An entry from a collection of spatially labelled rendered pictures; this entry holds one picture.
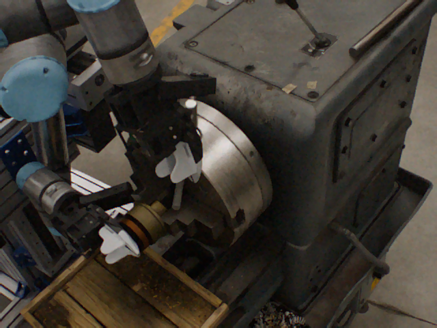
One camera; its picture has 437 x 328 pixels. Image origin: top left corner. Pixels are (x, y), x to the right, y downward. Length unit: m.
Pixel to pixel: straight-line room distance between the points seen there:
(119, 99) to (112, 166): 2.05
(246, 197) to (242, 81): 0.23
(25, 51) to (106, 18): 0.35
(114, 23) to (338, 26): 0.66
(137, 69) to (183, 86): 0.09
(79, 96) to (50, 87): 0.46
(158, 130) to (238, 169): 0.31
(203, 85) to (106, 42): 0.17
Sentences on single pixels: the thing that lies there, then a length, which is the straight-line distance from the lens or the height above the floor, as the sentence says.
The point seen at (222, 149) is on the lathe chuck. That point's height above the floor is 1.21.
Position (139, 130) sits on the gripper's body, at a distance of 0.73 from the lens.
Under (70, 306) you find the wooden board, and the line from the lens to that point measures 1.25.
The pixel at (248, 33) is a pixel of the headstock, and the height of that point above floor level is 1.26.
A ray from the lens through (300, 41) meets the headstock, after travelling 1.17.
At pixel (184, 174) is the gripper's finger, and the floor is 1.33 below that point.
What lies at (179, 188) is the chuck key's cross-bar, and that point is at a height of 1.32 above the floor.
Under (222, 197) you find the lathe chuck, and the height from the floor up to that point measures 1.16.
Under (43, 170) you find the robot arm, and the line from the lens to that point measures 1.20.
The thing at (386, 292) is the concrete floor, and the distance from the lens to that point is 2.22.
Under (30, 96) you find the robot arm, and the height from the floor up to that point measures 1.37.
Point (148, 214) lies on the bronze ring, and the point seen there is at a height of 1.12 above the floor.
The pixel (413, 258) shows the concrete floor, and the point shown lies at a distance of 2.33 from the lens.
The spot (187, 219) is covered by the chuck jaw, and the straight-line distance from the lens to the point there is 1.03.
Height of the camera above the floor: 1.92
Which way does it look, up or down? 47 degrees down
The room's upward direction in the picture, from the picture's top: 9 degrees counter-clockwise
